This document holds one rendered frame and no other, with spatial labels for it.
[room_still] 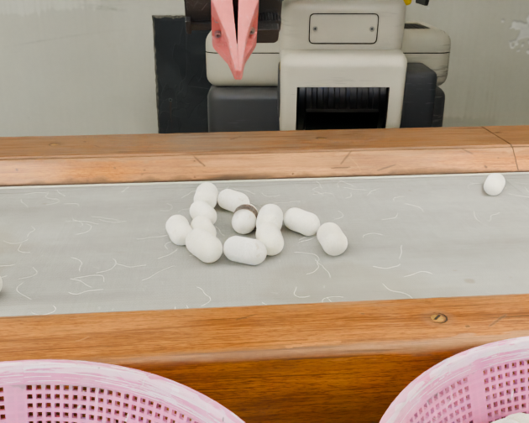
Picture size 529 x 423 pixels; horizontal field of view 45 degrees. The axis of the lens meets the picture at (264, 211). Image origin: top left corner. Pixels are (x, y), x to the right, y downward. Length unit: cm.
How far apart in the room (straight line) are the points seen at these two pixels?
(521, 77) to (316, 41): 171
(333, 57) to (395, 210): 58
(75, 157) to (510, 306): 47
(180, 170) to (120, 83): 201
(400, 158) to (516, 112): 213
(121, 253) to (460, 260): 27
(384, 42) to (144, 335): 91
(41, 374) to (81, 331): 4
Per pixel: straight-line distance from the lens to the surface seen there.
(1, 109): 286
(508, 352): 37
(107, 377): 34
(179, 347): 36
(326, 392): 37
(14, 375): 36
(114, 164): 70
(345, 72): 116
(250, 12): 66
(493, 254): 55
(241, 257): 49
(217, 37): 70
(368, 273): 49
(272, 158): 70
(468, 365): 36
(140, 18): 264
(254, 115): 147
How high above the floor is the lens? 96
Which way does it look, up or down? 22 degrees down
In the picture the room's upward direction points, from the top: straight up
